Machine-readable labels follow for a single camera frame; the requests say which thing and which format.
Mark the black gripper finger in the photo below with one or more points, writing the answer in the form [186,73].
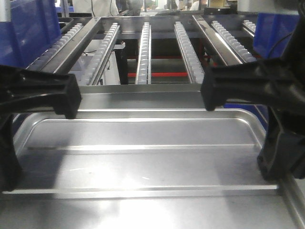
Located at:
[9,164]
[23,90]

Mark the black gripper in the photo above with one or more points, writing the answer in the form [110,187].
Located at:
[277,83]

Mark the silver metal tray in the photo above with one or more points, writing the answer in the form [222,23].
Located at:
[146,158]

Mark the blue box far left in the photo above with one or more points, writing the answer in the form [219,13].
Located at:
[34,28]

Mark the dark tray far left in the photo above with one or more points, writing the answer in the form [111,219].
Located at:
[65,24]

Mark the large blue plastic box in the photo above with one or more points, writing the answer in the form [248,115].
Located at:
[272,33]

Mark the left steel divider bar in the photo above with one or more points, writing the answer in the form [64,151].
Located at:
[66,57]

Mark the flat steel divider bar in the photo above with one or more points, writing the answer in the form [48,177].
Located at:
[214,44]

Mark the far rack cross beam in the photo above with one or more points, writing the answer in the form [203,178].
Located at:
[162,27]

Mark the far left roller rail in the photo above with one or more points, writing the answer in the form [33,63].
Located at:
[41,61]

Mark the right roller rail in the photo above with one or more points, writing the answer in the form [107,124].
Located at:
[232,43]

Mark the roller rail with white wheels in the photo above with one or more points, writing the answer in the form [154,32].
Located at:
[192,64]

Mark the red metal frame below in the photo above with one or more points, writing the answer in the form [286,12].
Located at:
[172,67]

